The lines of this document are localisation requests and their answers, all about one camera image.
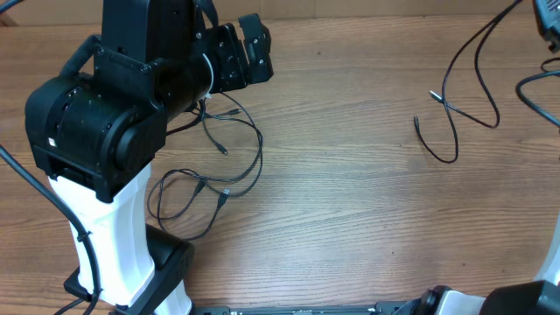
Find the black USB cable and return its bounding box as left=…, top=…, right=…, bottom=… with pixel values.
left=146, top=91, right=264, bottom=242
left=413, top=0, right=524, bottom=165

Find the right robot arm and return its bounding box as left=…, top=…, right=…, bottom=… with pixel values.
left=393, top=0, right=559, bottom=315

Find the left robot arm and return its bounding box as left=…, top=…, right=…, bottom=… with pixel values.
left=24, top=0, right=273, bottom=314

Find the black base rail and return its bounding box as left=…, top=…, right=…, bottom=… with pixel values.
left=192, top=301, right=404, bottom=315

